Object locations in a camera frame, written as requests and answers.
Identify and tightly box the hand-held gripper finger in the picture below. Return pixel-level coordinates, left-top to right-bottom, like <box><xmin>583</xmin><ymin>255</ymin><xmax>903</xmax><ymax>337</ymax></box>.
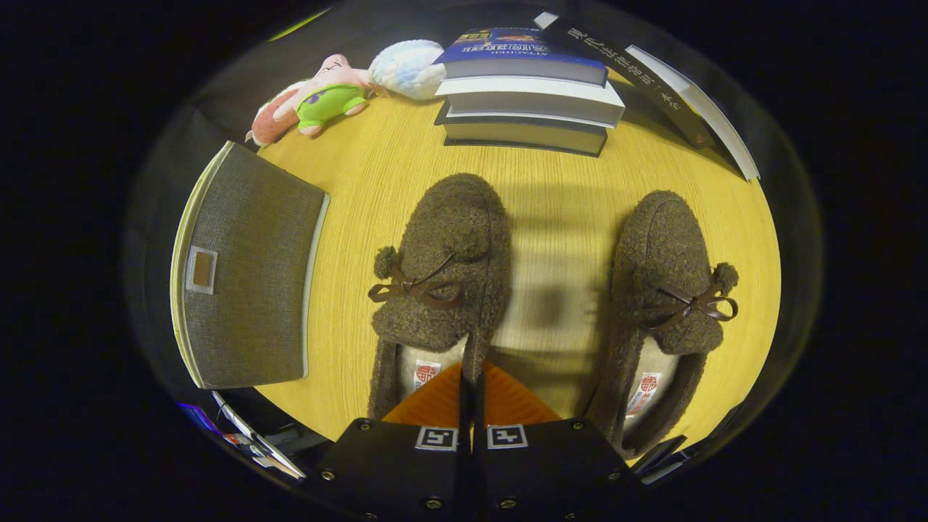
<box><xmin>312</xmin><ymin>362</ymin><xmax>476</xmax><ymax>522</ymax></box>
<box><xmin>476</xmin><ymin>360</ymin><xmax>647</xmax><ymax>522</ymax></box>

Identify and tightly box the brown fuzzy shoe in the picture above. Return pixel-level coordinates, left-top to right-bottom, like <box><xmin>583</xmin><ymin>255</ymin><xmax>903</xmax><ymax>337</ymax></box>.
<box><xmin>585</xmin><ymin>190</ymin><xmax>741</xmax><ymax>460</ymax></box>
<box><xmin>366</xmin><ymin>173</ymin><xmax>514</xmax><ymax>422</ymax></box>

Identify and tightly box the grey fabric storage box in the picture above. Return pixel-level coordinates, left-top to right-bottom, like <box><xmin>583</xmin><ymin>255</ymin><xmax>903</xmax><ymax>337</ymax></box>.
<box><xmin>169</xmin><ymin>140</ymin><xmax>332</xmax><ymax>391</ymax></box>

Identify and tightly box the small lit purple screen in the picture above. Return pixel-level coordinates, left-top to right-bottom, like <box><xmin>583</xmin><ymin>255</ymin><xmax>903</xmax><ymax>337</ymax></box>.
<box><xmin>178</xmin><ymin>402</ymin><xmax>220</xmax><ymax>432</ymax></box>

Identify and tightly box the dark grey book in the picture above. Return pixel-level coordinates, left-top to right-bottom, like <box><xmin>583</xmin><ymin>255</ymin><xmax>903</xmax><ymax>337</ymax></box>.
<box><xmin>434</xmin><ymin>101</ymin><xmax>610</xmax><ymax>157</ymax></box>

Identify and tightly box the thick white-edged book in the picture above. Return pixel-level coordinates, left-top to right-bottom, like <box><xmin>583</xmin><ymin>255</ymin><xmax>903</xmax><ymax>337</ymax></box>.
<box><xmin>434</xmin><ymin>75</ymin><xmax>626</xmax><ymax>128</ymax></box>

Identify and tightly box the watermelon slice plush toy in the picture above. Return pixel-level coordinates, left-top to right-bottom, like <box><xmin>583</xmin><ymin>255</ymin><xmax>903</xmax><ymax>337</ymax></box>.
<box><xmin>245</xmin><ymin>80</ymin><xmax>310</xmax><ymax>149</ymax></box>

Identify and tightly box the pink starfish plush toy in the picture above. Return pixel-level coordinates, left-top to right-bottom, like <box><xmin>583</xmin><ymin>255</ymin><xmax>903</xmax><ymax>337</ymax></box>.
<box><xmin>273</xmin><ymin>54</ymin><xmax>375</xmax><ymax>138</ymax></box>

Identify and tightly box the white fluffy plush toy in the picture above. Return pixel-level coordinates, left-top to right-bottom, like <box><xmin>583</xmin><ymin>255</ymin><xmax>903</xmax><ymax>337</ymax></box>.
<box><xmin>368</xmin><ymin>39</ymin><xmax>447</xmax><ymax>102</ymax></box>

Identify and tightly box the blue cover book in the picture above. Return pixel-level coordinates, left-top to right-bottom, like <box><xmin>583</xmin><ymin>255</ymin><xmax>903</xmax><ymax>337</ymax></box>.
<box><xmin>433</xmin><ymin>27</ymin><xmax>609</xmax><ymax>87</ymax></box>

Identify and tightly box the black cover book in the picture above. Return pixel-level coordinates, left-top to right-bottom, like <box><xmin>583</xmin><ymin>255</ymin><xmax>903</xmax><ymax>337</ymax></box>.
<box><xmin>535</xmin><ymin>11</ymin><xmax>719</xmax><ymax>150</ymax></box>

